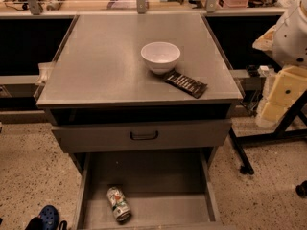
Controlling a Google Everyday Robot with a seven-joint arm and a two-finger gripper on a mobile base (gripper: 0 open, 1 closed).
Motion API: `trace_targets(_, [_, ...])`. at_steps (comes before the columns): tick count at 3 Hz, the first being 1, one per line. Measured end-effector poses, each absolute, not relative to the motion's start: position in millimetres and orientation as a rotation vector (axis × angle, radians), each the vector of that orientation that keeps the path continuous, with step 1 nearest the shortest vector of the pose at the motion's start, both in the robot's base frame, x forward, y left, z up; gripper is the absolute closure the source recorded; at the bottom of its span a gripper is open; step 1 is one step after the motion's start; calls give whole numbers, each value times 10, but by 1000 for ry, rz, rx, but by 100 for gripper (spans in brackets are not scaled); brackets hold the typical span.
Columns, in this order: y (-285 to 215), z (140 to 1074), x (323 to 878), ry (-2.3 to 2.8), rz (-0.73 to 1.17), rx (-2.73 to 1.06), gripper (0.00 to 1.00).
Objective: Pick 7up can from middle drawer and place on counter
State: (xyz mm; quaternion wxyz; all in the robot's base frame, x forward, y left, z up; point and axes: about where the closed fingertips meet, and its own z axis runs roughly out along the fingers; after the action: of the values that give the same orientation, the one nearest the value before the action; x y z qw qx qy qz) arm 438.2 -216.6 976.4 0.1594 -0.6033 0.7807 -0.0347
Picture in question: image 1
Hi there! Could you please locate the black wheeled stand base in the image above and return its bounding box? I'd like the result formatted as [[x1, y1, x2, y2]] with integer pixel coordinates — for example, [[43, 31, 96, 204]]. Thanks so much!
[[229, 91, 307, 174]]

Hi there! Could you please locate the blue croc shoe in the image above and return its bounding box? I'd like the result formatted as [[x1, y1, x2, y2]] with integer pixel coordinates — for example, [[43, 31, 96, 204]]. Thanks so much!
[[38, 205, 59, 230]]

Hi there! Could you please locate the white ceramic bowl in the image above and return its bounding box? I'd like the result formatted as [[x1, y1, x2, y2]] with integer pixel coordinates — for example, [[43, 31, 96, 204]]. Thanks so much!
[[141, 41, 181, 75]]

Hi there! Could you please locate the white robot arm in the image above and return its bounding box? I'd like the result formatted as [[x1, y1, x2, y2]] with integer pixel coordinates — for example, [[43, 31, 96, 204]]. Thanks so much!
[[252, 0, 307, 127]]

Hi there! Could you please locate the open grey middle drawer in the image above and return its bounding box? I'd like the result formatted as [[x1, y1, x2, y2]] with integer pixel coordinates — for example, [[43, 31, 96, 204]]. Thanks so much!
[[72, 149, 223, 230]]

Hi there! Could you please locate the green 7up can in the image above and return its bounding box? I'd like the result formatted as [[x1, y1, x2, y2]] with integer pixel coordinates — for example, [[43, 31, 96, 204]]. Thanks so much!
[[106, 187, 131, 222]]

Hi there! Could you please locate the grey metal drawer cabinet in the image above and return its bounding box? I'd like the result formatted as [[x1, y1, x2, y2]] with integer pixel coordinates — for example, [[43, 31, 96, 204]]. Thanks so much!
[[33, 12, 245, 230]]

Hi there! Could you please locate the dark striped snack packet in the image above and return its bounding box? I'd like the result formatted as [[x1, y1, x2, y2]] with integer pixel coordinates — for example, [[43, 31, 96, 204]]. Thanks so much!
[[163, 70, 207, 99]]

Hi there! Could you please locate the black drawer handle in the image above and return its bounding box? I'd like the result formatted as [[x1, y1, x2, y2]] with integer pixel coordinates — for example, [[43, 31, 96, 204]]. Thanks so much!
[[130, 130, 159, 141]]

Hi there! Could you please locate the white power adapter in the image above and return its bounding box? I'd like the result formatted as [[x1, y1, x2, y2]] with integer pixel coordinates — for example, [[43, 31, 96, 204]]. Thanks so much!
[[258, 65, 270, 76]]

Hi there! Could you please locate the closed grey top drawer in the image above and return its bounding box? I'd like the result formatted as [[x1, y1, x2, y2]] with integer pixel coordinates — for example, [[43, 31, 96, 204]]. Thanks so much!
[[52, 119, 231, 153]]

